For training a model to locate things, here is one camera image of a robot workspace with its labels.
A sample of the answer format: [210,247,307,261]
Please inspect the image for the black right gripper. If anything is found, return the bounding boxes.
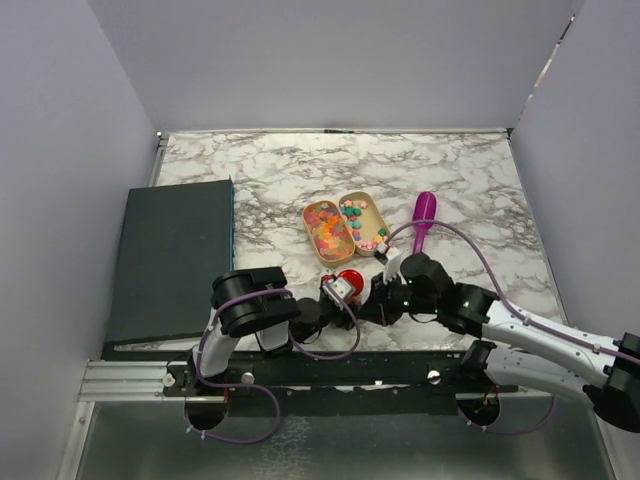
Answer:
[356,268,440,325]

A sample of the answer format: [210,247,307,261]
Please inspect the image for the red round lid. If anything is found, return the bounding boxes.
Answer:
[338,269,364,297]

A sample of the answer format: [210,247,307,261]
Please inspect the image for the purple plastic scoop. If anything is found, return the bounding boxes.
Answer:
[412,192,437,254]

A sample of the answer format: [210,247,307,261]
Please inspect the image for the clear plastic cup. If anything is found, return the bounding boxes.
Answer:
[349,296,364,307]

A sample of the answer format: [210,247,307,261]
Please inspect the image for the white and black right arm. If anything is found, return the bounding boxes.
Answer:
[359,248,639,433]

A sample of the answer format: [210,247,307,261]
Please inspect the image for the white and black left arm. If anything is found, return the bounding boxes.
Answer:
[186,266,364,395]

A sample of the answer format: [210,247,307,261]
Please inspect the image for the beige tray translucent star candies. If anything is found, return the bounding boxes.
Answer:
[302,200,356,268]

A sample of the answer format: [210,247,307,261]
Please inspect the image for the beige tray opaque star candies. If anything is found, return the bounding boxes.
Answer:
[338,191,391,257]

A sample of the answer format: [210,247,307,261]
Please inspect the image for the dark box with blue edge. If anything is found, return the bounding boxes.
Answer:
[106,179,234,345]

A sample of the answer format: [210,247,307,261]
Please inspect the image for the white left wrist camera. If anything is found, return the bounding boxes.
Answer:
[321,275,355,308]

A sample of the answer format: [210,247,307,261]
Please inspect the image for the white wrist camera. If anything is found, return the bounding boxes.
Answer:
[374,244,403,284]
[321,275,355,308]

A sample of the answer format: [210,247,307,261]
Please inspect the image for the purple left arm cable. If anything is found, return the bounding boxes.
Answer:
[192,287,362,396]

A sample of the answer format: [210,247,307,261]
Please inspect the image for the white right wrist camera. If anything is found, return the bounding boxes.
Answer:
[374,244,403,284]

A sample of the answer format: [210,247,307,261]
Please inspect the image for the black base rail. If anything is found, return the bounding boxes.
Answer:
[163,351,493,416]

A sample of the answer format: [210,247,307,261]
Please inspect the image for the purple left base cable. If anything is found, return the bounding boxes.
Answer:
[183,380,283,445]

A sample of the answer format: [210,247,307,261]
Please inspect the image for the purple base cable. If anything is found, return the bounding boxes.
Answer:
[183,380,283,445]
[464,394,559,436]

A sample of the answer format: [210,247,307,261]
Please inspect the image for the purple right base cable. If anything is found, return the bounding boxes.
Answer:
[464,394,559,436]

